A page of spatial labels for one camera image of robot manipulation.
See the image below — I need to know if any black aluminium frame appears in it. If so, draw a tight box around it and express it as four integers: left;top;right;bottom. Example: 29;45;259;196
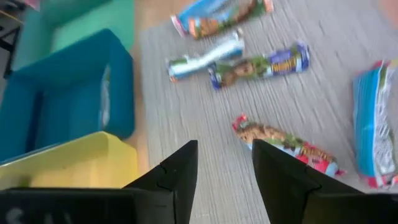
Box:
0;0;24;78

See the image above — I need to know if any yellow plastic bin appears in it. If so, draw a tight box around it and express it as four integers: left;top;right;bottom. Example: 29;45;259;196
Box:
0;131;139;191

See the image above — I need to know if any teal plastic bin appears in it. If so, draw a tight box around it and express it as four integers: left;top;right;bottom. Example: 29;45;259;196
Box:
12;0;136;71

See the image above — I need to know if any blue plastic bin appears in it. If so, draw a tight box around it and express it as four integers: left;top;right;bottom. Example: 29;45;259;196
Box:
0;28;136;163

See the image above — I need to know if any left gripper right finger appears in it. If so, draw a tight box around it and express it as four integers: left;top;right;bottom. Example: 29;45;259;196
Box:
251;139;366;224

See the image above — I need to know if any dark blue green granola bar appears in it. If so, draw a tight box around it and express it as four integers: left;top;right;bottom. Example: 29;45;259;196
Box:
207;41;311;91

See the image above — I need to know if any red green granola bar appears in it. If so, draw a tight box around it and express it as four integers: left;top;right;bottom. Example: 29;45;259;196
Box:
231;113;346;179

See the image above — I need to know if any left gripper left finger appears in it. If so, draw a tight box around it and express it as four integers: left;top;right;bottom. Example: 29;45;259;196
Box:
123;139;199;224

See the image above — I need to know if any white green granola bar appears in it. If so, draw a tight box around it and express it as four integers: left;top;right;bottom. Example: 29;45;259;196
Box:
167;28;246;83

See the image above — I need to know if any grey woven placemat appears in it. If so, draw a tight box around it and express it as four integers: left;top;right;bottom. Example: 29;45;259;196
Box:
138;0;398;224

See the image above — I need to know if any orange green granola bar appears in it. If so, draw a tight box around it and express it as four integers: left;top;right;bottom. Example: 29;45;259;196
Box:
187;0;275;40

